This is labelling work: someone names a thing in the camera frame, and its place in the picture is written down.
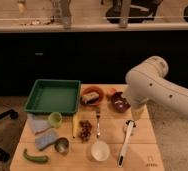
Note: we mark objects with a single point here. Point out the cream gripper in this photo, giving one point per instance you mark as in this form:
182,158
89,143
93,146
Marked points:
137,111

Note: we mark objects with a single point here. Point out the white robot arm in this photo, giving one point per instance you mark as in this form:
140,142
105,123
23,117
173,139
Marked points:
146,81

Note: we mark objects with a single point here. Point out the white paper cup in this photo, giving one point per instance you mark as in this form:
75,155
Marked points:
100,151

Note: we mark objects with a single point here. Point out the small green cup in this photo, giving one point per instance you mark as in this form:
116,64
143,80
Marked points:
55,119

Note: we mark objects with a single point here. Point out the metal measuring cup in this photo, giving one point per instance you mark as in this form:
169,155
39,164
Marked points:
62,146

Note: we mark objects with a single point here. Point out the dark brown bowl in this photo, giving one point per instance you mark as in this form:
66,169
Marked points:
119,103

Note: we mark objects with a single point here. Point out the small orange object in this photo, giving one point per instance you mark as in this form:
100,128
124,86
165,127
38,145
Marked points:
110,92

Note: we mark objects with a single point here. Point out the metal fork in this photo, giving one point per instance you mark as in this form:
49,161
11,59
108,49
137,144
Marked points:
98,133

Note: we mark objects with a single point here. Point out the orange plate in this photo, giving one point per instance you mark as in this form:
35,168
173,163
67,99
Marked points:
92,89

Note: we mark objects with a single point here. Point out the brown grape cluster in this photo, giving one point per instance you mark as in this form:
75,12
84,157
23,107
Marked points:
85,130

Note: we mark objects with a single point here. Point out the yellow banana piece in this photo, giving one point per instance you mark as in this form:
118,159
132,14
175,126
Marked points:
75,124

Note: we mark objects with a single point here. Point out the dark cabinet counter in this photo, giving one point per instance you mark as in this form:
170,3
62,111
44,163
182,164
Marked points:
28,53

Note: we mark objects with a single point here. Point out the green plastic tray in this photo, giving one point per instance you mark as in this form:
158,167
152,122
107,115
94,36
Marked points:
49,96

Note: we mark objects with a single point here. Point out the blue sponge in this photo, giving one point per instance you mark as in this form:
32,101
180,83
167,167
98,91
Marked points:
45,140

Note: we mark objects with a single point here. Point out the light blue cloth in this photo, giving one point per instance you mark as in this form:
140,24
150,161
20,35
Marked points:
37,125

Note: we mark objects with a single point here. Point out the green pepper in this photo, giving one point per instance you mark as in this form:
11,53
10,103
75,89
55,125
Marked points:
36,159

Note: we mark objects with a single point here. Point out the white handled kitchen tool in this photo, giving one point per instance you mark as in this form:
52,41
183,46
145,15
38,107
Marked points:
129,126

